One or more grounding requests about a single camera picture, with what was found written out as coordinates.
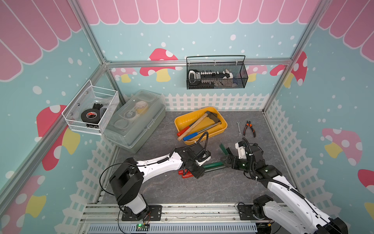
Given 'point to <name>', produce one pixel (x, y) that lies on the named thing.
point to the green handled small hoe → (215, 165)
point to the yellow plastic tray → (184, 122)
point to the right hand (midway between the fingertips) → (226, 159)
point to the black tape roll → (91, 115)
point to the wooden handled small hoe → (212, 115)
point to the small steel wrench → (239, 133)
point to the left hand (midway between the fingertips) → (198, 173)
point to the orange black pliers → (248, 123)
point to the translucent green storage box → (140, 114)
